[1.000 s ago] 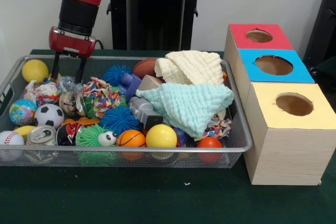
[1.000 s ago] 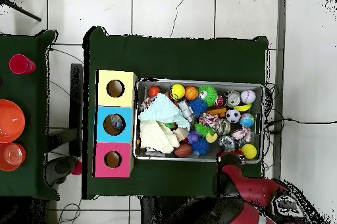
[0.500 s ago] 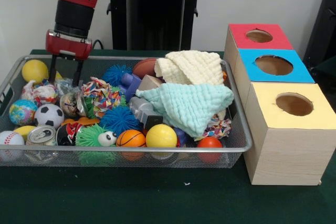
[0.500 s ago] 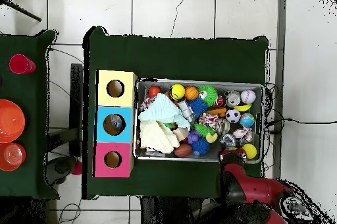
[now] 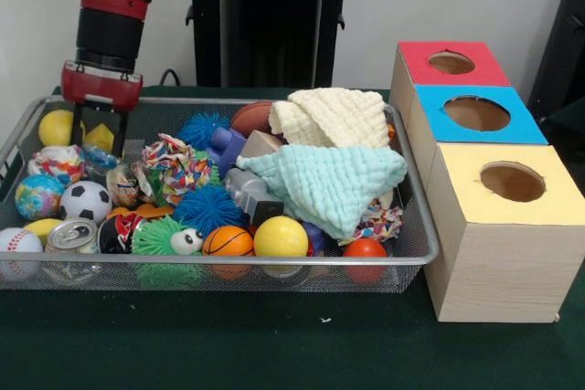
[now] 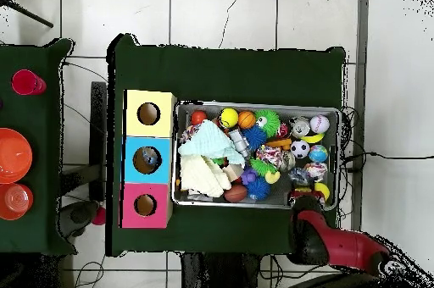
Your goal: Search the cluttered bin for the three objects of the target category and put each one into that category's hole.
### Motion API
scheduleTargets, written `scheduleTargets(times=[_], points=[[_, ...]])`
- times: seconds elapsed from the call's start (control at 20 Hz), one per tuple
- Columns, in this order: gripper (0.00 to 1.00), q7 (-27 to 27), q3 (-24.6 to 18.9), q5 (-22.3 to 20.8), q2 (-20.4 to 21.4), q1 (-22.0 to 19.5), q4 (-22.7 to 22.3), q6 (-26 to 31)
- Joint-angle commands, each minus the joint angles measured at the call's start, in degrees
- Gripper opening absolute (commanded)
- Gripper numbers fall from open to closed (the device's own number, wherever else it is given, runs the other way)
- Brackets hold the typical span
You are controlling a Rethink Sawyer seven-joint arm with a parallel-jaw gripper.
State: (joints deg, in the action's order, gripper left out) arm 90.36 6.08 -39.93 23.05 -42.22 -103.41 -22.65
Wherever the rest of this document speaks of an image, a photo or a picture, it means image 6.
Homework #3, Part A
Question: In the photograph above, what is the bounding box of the yellow ball with seam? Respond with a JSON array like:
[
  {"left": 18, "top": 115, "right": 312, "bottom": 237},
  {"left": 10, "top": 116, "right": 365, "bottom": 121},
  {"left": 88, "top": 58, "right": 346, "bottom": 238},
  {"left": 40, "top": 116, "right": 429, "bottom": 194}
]
[{"left": 314, "top": 181, "right": 331, "bottom": 202}]

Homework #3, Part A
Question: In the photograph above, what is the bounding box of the cream waffle cloth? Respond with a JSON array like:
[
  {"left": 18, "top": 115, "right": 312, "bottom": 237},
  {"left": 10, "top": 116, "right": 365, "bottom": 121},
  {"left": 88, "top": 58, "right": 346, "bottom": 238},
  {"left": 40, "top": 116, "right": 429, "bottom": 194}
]
[{"left": 179, "top": 153, "right": 234, "bottom": 198}]

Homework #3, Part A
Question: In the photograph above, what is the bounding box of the mint green waffle cloth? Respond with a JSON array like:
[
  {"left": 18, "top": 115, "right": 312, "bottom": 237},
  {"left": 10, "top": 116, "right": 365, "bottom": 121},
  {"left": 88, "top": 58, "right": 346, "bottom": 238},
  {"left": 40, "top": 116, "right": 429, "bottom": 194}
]
[{"left": 177, "top": 119, "right": 246, "bottom": 167}]

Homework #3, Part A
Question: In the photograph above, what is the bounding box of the colourful knotted rope toy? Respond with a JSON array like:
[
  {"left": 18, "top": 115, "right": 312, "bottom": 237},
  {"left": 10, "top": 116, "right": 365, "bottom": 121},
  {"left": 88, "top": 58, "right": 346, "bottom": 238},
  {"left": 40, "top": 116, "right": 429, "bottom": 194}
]
[{"left": 179, "top": 124, "right": 201, "bottom": 143}]

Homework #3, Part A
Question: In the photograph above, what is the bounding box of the wooden box with three holes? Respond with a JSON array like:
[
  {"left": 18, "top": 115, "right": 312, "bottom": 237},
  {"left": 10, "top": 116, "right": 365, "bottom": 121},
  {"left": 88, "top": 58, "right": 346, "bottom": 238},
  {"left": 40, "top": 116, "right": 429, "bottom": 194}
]
[{"left": 118, "top": 89, "right": 179, "bottom": 230}]

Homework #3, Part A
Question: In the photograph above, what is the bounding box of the globe print ball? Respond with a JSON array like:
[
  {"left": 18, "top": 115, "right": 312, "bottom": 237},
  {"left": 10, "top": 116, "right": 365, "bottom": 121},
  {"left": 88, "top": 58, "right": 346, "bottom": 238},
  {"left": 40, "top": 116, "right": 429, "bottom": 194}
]
[{"left": 308, "top": 144, "right": 329, "bottom": 163}]

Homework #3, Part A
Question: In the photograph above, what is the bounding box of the black and white soccer ball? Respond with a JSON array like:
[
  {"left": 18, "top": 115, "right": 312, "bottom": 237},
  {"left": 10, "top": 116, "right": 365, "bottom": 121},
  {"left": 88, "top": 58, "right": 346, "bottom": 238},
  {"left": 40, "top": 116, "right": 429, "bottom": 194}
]
[{"left": 290, "top": 139, "right": 311, "bottom": 159}]

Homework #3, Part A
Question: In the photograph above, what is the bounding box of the silver drink can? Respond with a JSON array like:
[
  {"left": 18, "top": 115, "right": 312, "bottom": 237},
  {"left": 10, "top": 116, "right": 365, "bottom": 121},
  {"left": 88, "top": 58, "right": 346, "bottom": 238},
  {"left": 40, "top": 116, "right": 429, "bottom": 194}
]
[{"left": 290, "top": 116, "right": 311, "bottom": 138}]

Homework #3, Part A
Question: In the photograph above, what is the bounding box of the white baseball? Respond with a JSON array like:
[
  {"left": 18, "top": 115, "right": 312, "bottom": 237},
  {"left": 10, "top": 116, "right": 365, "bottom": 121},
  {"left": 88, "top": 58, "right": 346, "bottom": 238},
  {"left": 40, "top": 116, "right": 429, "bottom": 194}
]
[{"left": 309, "top": 114, "right": 331, "bottom": 135}]

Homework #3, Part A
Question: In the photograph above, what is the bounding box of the green spiky toy with eyes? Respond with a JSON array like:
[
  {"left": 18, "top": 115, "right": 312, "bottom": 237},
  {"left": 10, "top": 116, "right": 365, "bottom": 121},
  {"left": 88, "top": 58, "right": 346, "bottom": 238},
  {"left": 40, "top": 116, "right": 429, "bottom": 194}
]
[{"left": 254, "top": 108, "right": 281, "bottom": 138}]

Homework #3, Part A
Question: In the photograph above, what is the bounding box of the small orange basketball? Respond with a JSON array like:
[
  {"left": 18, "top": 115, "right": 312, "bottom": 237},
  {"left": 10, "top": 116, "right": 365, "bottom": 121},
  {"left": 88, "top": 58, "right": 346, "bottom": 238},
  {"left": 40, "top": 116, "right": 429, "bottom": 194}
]
[{"left": 237, "top": 110, "right": 257, "bottom": 130}]

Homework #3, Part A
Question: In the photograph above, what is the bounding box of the smooth yellow ball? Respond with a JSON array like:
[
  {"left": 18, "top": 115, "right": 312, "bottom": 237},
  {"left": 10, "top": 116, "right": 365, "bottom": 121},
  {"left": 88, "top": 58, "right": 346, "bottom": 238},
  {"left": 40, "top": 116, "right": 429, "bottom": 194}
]
[{"left": 219, "top": 108, "right": 239, "bottom": 129}]

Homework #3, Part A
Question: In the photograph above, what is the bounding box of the red-orange ball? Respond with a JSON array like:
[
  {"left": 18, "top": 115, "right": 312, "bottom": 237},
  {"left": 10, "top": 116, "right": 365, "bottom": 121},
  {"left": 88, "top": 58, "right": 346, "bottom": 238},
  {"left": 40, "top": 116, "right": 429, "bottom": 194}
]
[{"left": 190, "top": 110, "right": 209, "bottom": 126}]

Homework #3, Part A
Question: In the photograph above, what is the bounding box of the grey device with red knob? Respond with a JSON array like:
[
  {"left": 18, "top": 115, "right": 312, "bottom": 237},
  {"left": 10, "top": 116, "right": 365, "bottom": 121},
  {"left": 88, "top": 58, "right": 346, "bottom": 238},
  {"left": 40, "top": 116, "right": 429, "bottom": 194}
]
[{"left": 56, "top": 199, "right": 107, "bottom": 239}]

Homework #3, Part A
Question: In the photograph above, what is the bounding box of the orange plastic cup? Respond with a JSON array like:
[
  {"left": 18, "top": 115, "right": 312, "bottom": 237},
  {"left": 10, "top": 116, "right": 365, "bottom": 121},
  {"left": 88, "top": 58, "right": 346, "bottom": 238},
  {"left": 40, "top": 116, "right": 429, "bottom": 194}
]
[{"left": 0, "top": 182, "right": 34, "bottom": 221}]

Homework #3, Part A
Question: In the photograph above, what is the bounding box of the orange plastic bowl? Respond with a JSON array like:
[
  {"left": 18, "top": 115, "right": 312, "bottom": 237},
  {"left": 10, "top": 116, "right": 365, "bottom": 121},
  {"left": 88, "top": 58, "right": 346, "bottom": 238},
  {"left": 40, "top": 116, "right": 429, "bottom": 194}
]
[{"left": 0, "top": 127, "right": 34, "bottom": 185}]

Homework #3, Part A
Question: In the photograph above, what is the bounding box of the red plastic cup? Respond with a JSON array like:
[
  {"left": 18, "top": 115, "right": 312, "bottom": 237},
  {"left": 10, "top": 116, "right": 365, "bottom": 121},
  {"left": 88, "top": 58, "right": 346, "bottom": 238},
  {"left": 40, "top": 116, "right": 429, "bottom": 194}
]
[{"left": 11, "top": 69, "right": 47, "bottom": 96}]

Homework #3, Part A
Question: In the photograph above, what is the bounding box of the black rod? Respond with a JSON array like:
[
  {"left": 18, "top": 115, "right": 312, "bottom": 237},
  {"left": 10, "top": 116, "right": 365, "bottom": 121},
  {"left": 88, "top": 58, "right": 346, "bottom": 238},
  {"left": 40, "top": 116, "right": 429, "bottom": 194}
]
[{"left": 0, "top": 0, "right": 54, "bottom": 29}]

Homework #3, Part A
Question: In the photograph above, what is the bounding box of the silver wire mesh bin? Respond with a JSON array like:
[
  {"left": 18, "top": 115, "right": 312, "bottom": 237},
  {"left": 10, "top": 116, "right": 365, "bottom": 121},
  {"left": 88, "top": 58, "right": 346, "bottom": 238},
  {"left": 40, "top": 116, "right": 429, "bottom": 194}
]
[{"left": 174, "top": 99, "right": 342, "bottom": 212}]

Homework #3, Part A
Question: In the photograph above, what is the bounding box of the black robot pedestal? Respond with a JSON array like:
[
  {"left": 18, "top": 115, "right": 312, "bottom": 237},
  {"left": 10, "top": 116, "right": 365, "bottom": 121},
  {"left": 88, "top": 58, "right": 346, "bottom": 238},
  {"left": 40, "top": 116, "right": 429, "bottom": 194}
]
[{"left": 181, "top": 252, "right": 260, "bottom": 288}]

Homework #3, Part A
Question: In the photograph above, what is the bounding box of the thin black cable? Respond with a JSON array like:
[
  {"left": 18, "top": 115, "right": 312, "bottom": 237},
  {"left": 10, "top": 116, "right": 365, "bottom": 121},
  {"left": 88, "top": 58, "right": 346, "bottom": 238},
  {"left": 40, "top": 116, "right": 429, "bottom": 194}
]
[{"left": 218, "top": 0, "right": 246, "bottom": 50}]

